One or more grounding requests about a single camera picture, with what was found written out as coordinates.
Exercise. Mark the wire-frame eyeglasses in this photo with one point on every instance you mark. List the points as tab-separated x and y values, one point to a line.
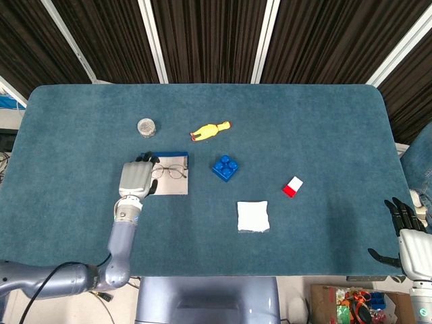
175	171

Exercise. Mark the yellow rubber chicken toy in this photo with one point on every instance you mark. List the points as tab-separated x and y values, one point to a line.
206	131

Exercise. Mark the small black floor device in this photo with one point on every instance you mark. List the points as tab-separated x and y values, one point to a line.
105	297

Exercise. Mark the orange black goggles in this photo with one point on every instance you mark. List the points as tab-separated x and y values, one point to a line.
358	298

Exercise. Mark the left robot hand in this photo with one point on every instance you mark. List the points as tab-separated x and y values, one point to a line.
135	179

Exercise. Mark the blue and white glasses case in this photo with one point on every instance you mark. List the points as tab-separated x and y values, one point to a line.
172	187

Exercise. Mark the dark brown pleated curtain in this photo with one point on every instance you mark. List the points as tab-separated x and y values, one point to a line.
209	40

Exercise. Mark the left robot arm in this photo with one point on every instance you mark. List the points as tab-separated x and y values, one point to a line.
121	243

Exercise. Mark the blue building block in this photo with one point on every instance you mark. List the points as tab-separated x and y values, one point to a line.
225	168

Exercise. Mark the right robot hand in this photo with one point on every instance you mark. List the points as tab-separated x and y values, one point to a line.
416	253

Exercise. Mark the black equipment box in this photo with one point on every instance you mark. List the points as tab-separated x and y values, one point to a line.
6	138

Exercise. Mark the red and white block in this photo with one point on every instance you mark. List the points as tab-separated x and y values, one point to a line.
292	187

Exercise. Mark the green printed packet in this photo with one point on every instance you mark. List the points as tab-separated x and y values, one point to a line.
344	312

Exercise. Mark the white cloth in plastic bag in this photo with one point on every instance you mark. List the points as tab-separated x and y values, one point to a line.
253	216

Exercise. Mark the white metal frame post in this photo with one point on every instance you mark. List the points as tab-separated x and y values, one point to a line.
13	90
266	40
69	40
153	40
400	50

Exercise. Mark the cardboard box of toys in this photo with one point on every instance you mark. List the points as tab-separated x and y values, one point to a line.
324	303

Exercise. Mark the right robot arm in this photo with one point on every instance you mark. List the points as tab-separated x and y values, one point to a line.
421	303

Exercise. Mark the blue carpet table mat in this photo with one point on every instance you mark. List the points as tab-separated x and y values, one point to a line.
303	135

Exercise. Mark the blue-grey robot torso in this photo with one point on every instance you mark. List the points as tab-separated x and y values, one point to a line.
206	300

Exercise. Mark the round silver jar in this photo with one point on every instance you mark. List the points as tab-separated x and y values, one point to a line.
146	127

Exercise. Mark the blue plastic bin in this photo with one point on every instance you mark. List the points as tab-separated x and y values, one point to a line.
377	300

